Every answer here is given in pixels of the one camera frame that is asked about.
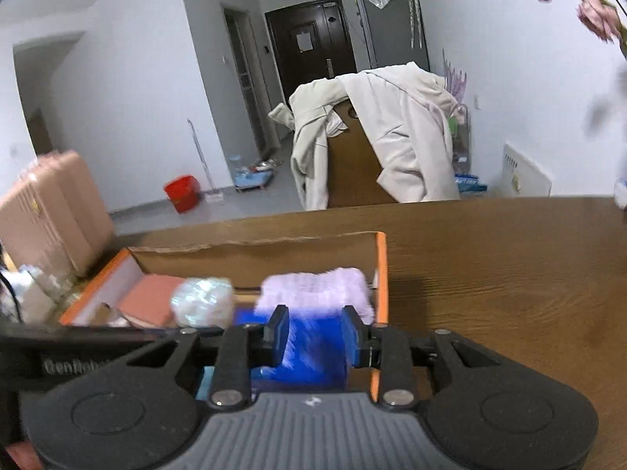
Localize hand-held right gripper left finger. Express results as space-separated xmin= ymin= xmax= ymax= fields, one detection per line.
xmin=124 ymin=304 xmax=291 ymax=410

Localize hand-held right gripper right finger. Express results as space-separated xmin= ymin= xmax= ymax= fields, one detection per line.
xmin=341 ymin=304 xmax=501 ymax=408

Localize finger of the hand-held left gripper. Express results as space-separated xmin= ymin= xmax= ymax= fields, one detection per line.
xmin=63 ymin=325 xmax=197 ymax=343

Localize blue fluffy towel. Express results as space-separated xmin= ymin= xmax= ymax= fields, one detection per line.
xmin=234 ymin=306 xmax=350 ymax=392

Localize lilac fluffy towel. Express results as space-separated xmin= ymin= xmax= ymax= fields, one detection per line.
xmin=257 ymin=266 xmax=376 ymax=320

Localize clear plastic bag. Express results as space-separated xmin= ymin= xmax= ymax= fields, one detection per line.
xmin=169 ymin=276 xmax=235 ymax=330
xmin=18 ymin=263 xmax=82 ymax=315

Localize orange cardboard box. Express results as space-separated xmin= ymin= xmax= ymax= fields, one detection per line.
xmin=59 ymin=231 xmax=389 ymax=402

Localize pink flat cloth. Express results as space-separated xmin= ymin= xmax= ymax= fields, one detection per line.
xmin=118 ymin=274 xmax=189 ymax=328

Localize pink suitcase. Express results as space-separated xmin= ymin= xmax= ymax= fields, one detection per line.
xmin=0 ymin=150 xmax=116 ymax=278

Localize red bucket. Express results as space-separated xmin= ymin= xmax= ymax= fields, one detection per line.
xmin=163 ymin=175 xmax=201 ymax=214

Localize white mop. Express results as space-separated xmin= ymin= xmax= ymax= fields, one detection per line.
xmin=187 ymin=118 xmax=224 ymax=203

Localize blue pet feeding stand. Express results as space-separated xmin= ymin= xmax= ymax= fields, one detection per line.
xmin=229 ymin=155 xmax=278 ymax=192

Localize wooden chair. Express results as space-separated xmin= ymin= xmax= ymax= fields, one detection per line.
xmin=326 ymin=100 xmax=399 ymax=209

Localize blue packet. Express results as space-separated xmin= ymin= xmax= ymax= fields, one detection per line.
xmin=454 ymin=173 xmax=489 ymax=195

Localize cream jacket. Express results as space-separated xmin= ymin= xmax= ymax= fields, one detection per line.
xmin=268 ymin=77 xmax=350 ymax=211

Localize pale beige coat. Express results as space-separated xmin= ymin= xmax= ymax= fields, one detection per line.
xmin=341 ymin=61 xmax=463 ymax=204

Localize white flat panel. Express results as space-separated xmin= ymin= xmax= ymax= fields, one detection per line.
xmin=502 ymin=141 xmax=554 ymax=199

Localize dark entrance door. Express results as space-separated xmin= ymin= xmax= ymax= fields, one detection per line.
xmin=264 ymin=0 xmax=358 ymax=105

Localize grey refrigerator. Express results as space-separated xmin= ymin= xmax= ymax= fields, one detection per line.
xmin=355 ymin=0 xmax=431 ymax=73

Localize hanging folded umbrella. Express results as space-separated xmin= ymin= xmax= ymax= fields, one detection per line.
xmin=405 ymin=0 xmax=423 ymax=50

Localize dried pink flowers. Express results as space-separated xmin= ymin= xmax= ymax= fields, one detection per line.
xmin=521 ymin=0 xmax=627 ymax=60

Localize purple wall sticker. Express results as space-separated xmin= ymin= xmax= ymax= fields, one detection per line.
xmin=442 ymin=48 xmax=469 ymax=105

